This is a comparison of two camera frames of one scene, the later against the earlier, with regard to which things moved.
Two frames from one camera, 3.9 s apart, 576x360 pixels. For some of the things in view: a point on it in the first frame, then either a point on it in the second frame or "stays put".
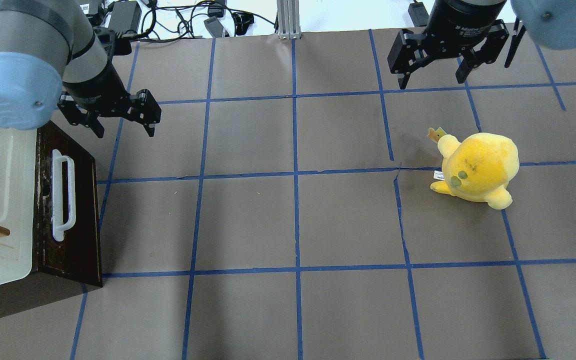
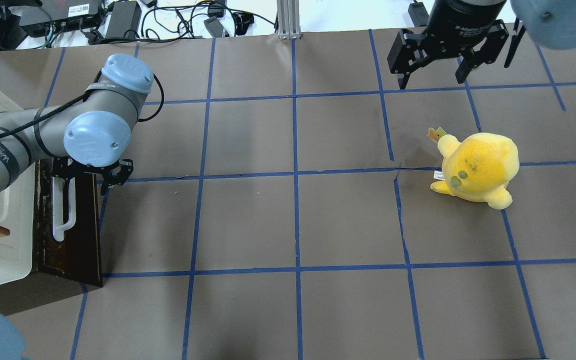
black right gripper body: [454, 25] stays put
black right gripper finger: [497, 37] stays put
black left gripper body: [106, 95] -> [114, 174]
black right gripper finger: [407, 54] stays put
